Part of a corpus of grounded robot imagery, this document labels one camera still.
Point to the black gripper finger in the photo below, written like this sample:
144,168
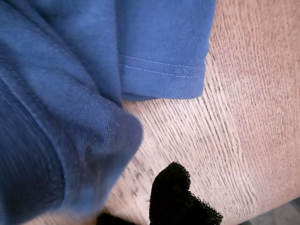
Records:
173,197
110,220

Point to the blue printed T-shirt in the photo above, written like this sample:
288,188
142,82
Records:
70,70

